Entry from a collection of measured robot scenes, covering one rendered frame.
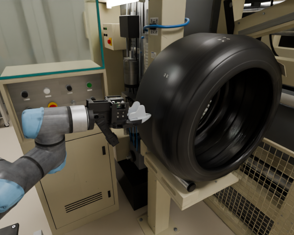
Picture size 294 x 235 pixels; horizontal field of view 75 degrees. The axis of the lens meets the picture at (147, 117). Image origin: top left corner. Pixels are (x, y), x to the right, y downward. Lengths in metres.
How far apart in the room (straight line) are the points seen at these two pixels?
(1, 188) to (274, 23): 1.07
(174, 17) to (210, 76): 0.46
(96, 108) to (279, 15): 0.83
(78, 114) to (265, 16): 0.88
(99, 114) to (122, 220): 1.42
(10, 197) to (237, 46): 0.70
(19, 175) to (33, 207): 1.69
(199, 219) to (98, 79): 1.43
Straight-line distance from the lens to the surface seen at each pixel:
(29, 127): 0.53
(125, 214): 1.90
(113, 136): 0.61
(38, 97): 1.26
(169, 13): 0.96
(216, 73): 0.60
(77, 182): 1.55
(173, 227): 1.83
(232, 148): 1.05
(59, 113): 0.53
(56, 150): 0.57
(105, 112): 0.56
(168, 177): 0.96
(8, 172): 0.53
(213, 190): 1.03
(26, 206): 2.25
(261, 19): 1.07
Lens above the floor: 1.53
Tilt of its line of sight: 27 degrees down
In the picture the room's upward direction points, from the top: straight up
